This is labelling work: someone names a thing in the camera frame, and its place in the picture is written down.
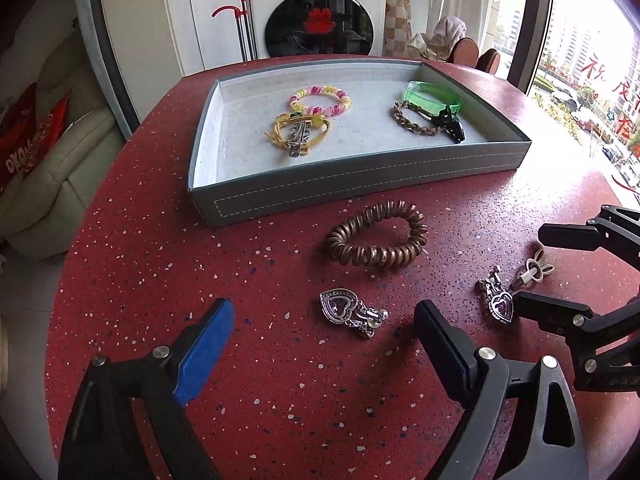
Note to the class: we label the red window stickers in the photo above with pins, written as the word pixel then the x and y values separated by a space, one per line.
pixel 595 67

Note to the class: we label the brown round chair back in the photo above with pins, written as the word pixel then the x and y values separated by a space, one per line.
pixel 465 52
pixel 489 61

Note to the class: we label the beige bag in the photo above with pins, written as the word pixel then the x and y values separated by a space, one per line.
pixel 422 47

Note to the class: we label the silver heart earring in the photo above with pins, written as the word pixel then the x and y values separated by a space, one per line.
pixel 501 305
pixel 340 305

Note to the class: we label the grey jewelry tray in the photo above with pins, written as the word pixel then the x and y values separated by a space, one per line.
pixel 250 135

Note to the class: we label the checkered bag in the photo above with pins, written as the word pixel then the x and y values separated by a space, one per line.
pixel 397 20

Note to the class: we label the green bangle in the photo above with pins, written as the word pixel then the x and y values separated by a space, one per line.
pixel 425 97

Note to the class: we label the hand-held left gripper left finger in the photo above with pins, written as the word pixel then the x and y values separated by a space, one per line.
pixel 205 355

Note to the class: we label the red embroidered pillow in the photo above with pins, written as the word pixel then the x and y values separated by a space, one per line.
pixel 30 145

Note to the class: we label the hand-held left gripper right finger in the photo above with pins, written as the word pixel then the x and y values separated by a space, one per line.
pixel 442 345

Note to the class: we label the black claw hair clip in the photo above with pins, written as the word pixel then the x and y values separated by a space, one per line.
pixel 452 127

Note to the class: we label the rabbit shaped hair clip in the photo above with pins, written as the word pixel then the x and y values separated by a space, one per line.
pixel 532 272

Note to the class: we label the white cabinet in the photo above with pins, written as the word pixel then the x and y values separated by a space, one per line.
pixel 150 10

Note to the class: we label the silver hair clip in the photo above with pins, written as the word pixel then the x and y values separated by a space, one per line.
pixel 298 137

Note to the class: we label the white towel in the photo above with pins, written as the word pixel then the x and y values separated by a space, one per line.
pixel 450 30

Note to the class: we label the cream leather armchair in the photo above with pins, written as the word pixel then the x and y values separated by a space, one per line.
pixel 60 185

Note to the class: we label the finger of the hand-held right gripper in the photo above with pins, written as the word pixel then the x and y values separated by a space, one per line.
pixel 570 235
pixel 550 312

